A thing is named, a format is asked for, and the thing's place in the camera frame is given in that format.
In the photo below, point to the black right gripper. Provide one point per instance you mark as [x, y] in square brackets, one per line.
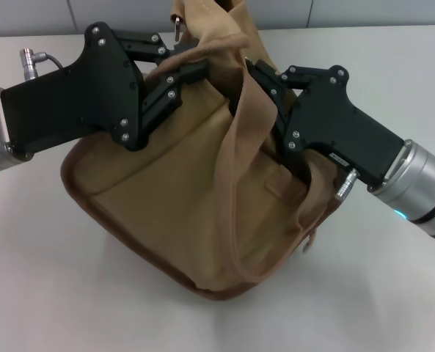
[338, 128]

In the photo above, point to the khaki canvas food bag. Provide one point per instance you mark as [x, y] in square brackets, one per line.
[166, 220]

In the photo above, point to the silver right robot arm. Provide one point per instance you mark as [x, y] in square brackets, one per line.
[415, 183]

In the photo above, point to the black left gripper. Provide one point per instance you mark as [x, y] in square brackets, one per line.
[85, 99]

